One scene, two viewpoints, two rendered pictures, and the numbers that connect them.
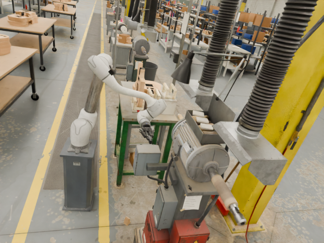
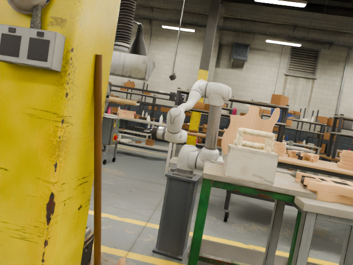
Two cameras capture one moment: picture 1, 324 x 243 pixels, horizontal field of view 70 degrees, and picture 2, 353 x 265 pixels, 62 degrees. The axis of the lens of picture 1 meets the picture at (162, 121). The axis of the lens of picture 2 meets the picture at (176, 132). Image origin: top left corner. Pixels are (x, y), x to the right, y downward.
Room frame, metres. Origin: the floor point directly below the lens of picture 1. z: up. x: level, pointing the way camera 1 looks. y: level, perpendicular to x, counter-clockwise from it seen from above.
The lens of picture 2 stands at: (2.64, -1.72, 1.24)
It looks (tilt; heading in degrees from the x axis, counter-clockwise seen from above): 4 degrees down; 115
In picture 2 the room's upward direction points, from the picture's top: 10 degrees clockwise
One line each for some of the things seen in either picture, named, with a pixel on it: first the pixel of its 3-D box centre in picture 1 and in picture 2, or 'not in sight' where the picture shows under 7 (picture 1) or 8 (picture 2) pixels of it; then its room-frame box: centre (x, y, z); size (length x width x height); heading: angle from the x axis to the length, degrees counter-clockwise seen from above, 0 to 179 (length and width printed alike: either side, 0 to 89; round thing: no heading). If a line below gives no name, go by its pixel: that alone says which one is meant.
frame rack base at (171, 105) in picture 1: (166, 102); (249, 163); (2.34, 0.00, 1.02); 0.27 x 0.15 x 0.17; 18
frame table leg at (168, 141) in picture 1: (165, 155); (194, 253); (2.15, -0.12, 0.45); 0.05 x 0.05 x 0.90; 18
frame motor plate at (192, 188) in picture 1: (195, 171); not in sight; (1.15, -0.27, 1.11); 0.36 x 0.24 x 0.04; 18
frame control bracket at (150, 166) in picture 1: (160, 166); not in sight; (1.23, -0.05, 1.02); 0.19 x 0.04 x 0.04; 108
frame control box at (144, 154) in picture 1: (151, 169); (97, 132); (1.22, 0.01, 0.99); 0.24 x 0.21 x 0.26; 18
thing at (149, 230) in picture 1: (155, 235); not in sight; (1.10, -0.12, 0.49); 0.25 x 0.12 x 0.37; 18
